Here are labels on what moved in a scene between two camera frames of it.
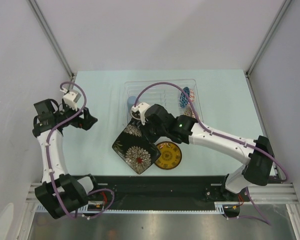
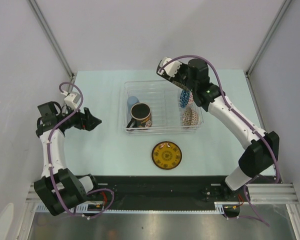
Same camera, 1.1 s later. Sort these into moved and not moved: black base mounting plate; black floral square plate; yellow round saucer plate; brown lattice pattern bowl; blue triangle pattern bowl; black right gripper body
Moved: black right gripper body; black floral square plate
Not moved: yellow round saucer plate; blue triangle pattern bowl; black base mounting plate; brown lattice pattern bowl
